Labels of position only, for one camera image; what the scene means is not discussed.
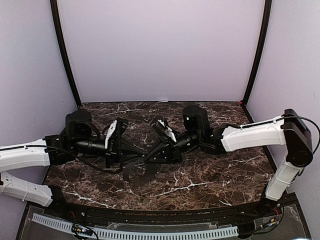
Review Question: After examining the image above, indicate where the white slotted cable duct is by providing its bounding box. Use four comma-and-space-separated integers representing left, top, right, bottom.
31, 213, 239, 240

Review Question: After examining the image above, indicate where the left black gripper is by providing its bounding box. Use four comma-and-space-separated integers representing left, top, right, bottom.
72, 135, 144, 169

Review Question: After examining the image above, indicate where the black front rail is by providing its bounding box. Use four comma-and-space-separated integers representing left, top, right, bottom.
57, 202, 261, 226

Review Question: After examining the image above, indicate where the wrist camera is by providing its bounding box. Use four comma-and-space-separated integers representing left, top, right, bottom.
104, 117, 129, 149
150, 118, 177, 143

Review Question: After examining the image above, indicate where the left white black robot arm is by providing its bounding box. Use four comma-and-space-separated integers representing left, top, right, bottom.
0, 109, 143, 218

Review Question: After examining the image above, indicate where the small circuit board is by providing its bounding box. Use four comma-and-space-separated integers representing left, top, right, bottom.
71, 224, 93, 237

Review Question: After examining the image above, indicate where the translucent ring plate with keyrings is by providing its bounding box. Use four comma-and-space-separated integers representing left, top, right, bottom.
122, 157, 160, 187

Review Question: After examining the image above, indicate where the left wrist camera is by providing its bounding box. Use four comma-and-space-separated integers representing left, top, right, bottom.
104, 117, 129, 149

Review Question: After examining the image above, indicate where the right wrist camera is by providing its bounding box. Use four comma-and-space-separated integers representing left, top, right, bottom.
150, 118, 177, 143

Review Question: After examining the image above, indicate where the right black frame post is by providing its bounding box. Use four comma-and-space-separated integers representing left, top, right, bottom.
242, 0, 273, 106

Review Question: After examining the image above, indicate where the black frame post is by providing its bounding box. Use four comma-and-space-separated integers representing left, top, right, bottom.
242, 0, 273, 106
49, 0, 82, 108

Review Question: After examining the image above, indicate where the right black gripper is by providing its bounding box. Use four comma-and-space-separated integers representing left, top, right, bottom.
143, 130, 202, 164

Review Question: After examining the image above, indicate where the left black frame post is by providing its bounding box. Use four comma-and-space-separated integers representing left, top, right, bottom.
49, 0, 82, 108

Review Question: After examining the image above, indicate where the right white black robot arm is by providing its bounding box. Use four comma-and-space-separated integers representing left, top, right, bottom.
144, 105, 319, 217

